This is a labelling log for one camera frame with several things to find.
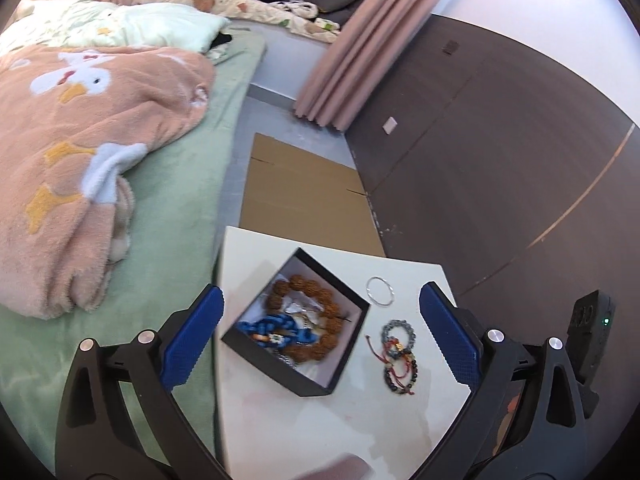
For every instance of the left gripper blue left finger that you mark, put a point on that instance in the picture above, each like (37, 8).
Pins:
(184, 335)

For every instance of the right pink curtain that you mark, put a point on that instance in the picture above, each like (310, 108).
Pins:
(353, 66)

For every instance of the dark brown wardrobe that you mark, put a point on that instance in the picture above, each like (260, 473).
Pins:
(522, 181)

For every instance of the pale green pillow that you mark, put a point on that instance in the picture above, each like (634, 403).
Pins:
(93, 23)

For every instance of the silver bangle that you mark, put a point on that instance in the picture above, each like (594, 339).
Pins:
(380, 292)

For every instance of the green sheet bed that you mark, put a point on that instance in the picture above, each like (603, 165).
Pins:
(175, 232)

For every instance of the pink duck fleece blanket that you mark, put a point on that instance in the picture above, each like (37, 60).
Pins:
(73, 122)

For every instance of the black jewelry box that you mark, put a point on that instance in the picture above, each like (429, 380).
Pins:
(301, 327)

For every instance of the floral window seat cushion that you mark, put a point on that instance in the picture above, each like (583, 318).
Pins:
(300, 18)

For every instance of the white wall switch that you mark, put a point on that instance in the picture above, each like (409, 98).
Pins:
(390, 125)

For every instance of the flat brown cardboard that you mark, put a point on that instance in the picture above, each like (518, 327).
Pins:
(294, 194)

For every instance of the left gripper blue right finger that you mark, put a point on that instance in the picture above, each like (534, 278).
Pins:
(453, 334)

